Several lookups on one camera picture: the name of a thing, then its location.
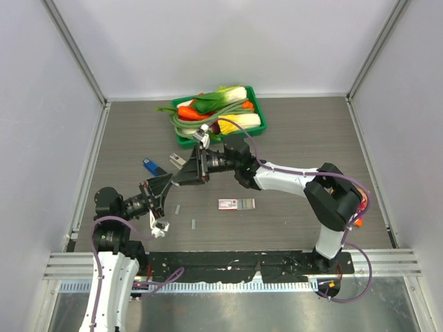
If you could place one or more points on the orange carrot toy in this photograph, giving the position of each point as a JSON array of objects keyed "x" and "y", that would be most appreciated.
[
  {"x": 190, "y": 114},
  {"x": 248, "y": 106}
]

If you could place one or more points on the white radish toy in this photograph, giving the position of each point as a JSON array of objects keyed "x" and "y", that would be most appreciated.
[{"x": 186, "y": 133}]

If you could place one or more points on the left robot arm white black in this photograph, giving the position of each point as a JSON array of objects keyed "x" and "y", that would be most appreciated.
[{"x": 116, "y": 258}]

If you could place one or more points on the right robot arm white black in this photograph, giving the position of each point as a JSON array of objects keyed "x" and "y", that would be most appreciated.
[{"x": 333, "y": 198}]

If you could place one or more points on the yellow napa cabbage toy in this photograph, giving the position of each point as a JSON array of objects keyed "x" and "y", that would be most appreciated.
[{"x": 245, "y": 120}]

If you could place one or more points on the purple onion toy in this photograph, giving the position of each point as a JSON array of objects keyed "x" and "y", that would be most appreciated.
[{"x": 214, "y": 128}]

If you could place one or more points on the blue stapler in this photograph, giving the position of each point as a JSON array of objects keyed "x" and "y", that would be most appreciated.
[{"x": 153, "y": 168}]

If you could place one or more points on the green plastic tray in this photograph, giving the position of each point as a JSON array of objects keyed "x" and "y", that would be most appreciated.
[{"x": 217, "y": 109}]

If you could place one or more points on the white cable duct rail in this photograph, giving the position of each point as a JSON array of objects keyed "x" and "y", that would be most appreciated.
[{"x": 255, "y": 286}]

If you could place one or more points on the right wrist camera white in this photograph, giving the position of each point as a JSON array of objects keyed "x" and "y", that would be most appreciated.
[{"x": 202, "y": 136}]

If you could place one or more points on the green long beans toy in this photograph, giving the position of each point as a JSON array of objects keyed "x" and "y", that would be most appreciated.
[{"x": 235, "y": 108}]

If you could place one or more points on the beige stapler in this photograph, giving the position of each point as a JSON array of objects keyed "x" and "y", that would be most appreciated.
[{"x": 177, "y": 161}]

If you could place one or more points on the white green napa cabbage toy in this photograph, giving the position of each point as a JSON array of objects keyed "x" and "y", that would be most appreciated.
[{"x": 225, "y": 96}]

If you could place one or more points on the staple box red white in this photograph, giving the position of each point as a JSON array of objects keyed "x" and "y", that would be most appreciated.
[{"x": 236, "y": 204}]

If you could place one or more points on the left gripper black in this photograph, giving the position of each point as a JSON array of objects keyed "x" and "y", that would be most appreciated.
[{"x": 158, "y": 185}]

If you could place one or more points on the orange carrot toy right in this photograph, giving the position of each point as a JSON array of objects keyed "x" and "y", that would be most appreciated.
[{"x": 248, "y": 106}]

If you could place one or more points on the Fox's candy bag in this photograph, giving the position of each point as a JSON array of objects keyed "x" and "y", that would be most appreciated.
[{"x": 362, "y": 207}]

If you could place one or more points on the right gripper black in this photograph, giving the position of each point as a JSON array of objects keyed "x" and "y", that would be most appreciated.
[{"x": 196, "y": 171}]

